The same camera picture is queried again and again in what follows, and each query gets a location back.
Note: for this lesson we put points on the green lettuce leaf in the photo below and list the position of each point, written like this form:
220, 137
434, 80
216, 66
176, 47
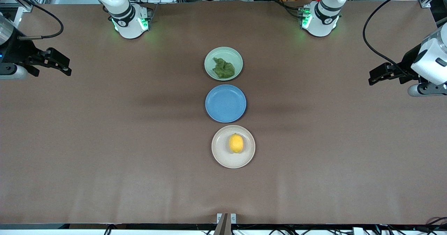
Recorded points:
224, 69

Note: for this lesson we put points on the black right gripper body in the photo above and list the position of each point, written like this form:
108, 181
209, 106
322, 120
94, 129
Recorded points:
18, 52

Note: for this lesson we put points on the yellow lemon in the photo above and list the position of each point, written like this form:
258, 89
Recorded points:
236, 143

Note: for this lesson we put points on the beige plate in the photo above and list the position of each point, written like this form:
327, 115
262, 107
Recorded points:
220, 147

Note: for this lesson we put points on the light green plate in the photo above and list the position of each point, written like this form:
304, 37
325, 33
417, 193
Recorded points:
231, 55

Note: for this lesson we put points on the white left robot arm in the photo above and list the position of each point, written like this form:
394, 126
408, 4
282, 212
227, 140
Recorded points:
323, 20

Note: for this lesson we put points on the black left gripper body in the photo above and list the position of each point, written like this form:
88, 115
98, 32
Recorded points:
406, 66

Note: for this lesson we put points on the metal table edge bracket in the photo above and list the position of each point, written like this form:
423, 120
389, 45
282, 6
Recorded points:
226, 221

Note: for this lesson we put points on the blue plate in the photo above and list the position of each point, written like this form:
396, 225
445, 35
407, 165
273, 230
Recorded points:
225, 103

